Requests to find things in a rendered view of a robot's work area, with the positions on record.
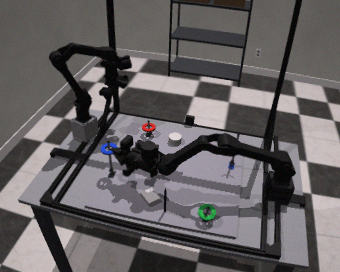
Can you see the white cylinder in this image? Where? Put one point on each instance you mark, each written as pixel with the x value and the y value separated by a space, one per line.
pixel 175 139

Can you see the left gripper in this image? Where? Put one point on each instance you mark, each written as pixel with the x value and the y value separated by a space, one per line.
pixel 132 158

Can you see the white square block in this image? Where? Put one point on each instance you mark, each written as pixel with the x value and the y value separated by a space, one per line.
pixel 150 196

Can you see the green ring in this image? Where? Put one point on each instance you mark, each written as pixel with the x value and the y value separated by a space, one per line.
pixel 202 216

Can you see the red ring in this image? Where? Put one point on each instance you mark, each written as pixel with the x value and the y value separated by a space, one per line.
pixel 148 130

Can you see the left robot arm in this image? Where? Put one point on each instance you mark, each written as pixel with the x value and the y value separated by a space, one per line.
pixel 228 145

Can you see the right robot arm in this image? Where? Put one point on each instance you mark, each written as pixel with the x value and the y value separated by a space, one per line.
pixel 104 52

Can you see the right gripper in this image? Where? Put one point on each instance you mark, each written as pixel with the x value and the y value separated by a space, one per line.
pixel 108 91

